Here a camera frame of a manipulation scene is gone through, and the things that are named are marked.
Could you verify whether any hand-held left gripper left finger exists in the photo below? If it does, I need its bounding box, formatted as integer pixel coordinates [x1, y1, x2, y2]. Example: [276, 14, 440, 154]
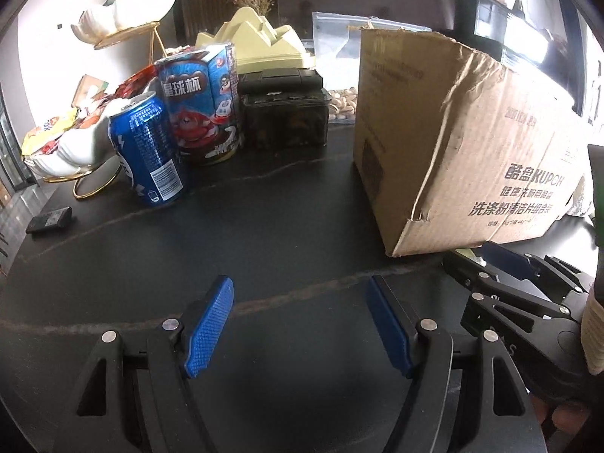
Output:
[61, 274, 235, 453]

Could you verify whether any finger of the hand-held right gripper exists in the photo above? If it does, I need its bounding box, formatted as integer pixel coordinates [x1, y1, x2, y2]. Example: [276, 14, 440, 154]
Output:
[481, 240, 598, 293]
[442, 249, 584, 337]

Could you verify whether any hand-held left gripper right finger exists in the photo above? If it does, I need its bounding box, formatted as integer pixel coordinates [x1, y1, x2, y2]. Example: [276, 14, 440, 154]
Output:
[367, 274, 543, 453]

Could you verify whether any brown cardboard box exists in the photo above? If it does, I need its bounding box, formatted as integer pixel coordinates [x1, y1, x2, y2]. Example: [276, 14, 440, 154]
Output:
[353, 27, 590, 258]

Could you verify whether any person's right forearm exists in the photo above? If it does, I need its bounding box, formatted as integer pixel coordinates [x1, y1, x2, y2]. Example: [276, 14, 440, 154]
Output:
[581, 288, 604, 371]

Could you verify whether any person's right hand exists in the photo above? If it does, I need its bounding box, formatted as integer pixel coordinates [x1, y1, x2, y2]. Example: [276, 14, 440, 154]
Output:
[546, 402, 594, 436]

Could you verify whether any blue drink can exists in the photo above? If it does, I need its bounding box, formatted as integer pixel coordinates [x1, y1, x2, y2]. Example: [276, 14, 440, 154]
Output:
[108, 91, 190, 208]

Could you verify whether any black remote control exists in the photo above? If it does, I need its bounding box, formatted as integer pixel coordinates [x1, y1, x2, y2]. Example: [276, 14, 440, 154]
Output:
[26, 206, 74, 234]

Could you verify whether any dark plastic snack container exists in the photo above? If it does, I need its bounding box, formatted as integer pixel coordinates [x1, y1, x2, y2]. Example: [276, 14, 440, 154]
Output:
[238, 68, 331, 149]

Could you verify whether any small white shell dish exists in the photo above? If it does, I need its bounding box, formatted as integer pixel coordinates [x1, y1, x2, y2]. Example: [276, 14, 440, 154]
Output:
[23, 116, 116, 180]

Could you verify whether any blue chocolate snack cup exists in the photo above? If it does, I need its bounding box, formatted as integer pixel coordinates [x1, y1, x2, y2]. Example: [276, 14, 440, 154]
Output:
[155, 42, 243, 166]

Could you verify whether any clear pistachio container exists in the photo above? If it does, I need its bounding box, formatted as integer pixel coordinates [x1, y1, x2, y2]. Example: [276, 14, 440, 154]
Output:
[328, 86, 359, 124]

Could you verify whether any yellow snack packet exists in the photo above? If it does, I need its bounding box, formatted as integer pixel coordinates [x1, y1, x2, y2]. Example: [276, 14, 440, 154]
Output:
[21, 108, 79, 156]

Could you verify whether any red snack packet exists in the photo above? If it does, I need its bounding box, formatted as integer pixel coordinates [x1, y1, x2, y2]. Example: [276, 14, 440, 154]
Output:
[116, 63, 159, 100]

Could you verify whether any white green snack packet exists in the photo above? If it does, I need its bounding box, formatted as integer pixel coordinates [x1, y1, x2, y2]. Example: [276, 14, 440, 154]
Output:
[73, 74, 110, 105]

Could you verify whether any clear zip bag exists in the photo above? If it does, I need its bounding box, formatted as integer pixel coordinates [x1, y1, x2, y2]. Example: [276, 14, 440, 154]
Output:
[311, 12, 432, 92]

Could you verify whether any pale green mountain-shaped ornament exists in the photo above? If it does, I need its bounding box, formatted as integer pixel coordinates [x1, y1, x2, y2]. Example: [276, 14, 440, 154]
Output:
[196, 6, 316, 74]

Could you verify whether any large white shell dish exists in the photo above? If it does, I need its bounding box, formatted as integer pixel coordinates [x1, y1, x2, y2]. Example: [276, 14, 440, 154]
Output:
[71, 0, 185, 47]

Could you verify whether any gold wire tiered stand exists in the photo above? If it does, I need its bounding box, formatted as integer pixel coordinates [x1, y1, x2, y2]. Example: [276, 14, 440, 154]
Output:
[42, 21, 163, 200]

